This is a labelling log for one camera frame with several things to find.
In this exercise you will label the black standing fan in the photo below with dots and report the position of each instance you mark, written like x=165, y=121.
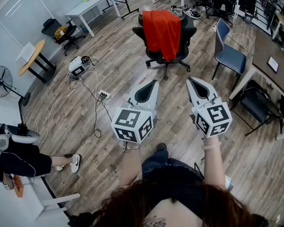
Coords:
x=1, y=81

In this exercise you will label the pale bangle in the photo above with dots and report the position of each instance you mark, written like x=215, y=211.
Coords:
x=210, y=146

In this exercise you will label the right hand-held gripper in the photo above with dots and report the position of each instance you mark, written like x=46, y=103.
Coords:
x=215, y=119

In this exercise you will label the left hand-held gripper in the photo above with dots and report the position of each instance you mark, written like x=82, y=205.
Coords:
x=132, y=124

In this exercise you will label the round wooden table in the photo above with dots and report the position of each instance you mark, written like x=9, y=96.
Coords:
x=35, y=55

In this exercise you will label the red clothes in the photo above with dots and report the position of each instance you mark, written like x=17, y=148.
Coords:
x=161, y=32

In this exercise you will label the white device on floor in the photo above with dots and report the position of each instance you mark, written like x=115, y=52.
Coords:
x=77, y=67

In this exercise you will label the black framed tablet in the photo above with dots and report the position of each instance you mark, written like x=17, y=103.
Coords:
x=273, y=64

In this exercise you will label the large wooden desk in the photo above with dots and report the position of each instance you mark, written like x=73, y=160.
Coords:
x=267, y=53

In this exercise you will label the black metal railing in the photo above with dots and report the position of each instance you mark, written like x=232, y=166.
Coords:
x=262, y=6

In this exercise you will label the black folding chair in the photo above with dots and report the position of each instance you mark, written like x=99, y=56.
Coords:
x=258, y=103

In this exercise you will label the orange box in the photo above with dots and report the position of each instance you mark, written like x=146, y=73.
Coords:
x=18, y=185

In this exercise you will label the white rectangular table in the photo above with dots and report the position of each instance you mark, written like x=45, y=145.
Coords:
x=87, y=6

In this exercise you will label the person's bare upper back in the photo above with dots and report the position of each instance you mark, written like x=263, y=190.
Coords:
x=172, y=214

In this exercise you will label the white extension socket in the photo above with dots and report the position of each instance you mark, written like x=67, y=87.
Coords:
x=214, y=27

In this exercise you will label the white cardboard box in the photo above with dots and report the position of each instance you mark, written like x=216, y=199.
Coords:
x=26, y=53

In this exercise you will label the black highback desk chair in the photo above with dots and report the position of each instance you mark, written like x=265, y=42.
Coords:
x=71, y=35

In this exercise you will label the rolling whiteboard with black frame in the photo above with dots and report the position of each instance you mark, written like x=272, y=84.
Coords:
x=126, y=6

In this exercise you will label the white power strip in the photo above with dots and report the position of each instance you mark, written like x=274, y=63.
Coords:
x=104, y=95

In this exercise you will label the person's right forearm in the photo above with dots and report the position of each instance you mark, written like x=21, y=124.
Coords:
x=214, y=167

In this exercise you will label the person's black top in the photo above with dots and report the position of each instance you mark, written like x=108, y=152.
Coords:
x=175, y=178

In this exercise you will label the yellow bag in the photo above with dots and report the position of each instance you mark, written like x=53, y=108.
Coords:
x=60, y=33

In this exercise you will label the blue padded chair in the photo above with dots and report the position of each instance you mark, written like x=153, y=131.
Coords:
x=232, y=58

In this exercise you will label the person's blue jeans leg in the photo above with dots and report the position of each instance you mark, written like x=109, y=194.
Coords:
x=161, y=161

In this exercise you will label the person's black shoe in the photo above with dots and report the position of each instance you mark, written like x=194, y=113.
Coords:
x=161, y=146

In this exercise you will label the black office chair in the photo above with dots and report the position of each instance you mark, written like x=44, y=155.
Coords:
x=189, y=33

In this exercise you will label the small black labelled bin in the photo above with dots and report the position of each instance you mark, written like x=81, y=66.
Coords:
x=248, y=18

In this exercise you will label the small mesh waste bin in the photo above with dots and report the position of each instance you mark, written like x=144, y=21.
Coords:
x=83, y=28

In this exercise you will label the person's left forearm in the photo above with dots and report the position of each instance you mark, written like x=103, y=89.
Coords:
x=130, y=167

